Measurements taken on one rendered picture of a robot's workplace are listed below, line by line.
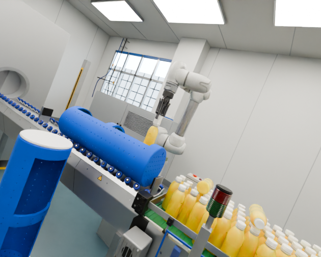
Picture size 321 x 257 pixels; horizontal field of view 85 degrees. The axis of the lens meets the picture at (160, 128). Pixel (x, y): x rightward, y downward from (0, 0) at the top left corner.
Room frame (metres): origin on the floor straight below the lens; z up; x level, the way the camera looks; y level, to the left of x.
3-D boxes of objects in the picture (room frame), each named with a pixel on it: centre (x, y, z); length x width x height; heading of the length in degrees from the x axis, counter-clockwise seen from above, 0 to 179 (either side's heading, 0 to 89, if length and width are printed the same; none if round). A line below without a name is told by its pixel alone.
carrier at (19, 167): (1.04, 0.60, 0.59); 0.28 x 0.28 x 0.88
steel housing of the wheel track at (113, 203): (1.58, 0.83, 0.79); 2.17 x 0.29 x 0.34; 64
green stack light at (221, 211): (0.63, -0.30, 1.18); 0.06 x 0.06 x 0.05
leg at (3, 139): (2.08, 1.69, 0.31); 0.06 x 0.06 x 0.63; 64
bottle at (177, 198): (0.96, -0.24, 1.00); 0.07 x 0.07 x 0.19
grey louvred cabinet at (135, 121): (3.62, 0.63, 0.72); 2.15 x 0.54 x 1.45; 57
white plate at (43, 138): (1.04, 0.60, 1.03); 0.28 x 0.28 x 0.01
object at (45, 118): (1.71, 1.09, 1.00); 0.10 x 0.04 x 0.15; 154
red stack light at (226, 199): (0.63, -0.30, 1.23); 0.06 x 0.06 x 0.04
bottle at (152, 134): (1.20, 0.04, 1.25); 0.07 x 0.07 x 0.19
